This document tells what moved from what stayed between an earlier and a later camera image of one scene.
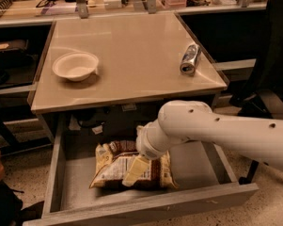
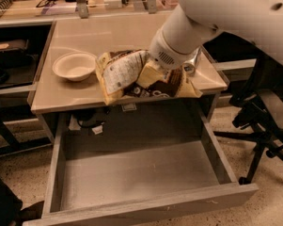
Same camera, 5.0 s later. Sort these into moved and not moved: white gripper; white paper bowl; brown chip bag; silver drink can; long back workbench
Moved: white gripper; brown chip bag
Not moved: long back workbench; silver drink can; white paper bowl
